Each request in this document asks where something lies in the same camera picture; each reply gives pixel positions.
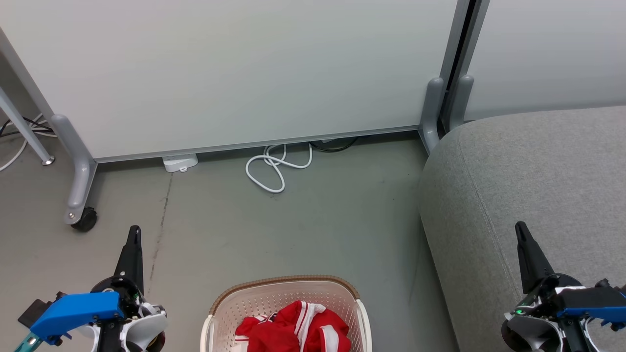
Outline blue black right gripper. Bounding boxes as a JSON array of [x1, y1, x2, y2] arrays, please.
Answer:
[[514, 220, 626, 352]]

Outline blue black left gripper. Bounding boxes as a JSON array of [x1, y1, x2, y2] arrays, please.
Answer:
[[14, 224, 148, 352]]

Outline red garment with white trim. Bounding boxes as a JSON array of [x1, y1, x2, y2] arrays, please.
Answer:
[[233, 300, 352, 352]]

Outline grey fabric sofa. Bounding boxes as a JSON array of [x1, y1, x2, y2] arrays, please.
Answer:
[[419, 106, 626, 352]]

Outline black caster wheel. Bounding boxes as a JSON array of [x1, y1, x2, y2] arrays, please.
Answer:
[[71, 207, 98, 233]]

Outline grey partition foot with caster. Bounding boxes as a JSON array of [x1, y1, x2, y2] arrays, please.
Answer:
[[51, 114, 98, 225]]

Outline cream perforated laundry basket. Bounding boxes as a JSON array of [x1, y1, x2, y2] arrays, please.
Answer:
[[200, 275, 373, 352]]

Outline grey metal table leg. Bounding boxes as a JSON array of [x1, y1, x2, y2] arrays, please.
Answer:
[[0, 87, 56, 166]]

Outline slim grey partition foot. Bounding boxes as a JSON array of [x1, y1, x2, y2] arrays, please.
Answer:
[[448, 74, 474, 132]]

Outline short grey partition foot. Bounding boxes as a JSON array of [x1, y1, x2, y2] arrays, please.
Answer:
[[419, 77, 446, 155]]

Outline narrow white partition panel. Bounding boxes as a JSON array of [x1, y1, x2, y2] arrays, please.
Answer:
[[464, 0, 626, 121]]

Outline large white partition panel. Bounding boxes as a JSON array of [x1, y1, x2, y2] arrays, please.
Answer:
[[0, 0, 459, 163]]

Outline coiled white cable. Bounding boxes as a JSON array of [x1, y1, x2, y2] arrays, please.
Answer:
[[245, 143, 313, 194]]

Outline white and black floor cables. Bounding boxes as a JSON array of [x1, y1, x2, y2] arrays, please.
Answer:
[[0, 114, 53, 173]]

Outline black floor cable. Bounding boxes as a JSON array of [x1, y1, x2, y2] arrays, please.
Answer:
[[310, 137, 359, 153]]

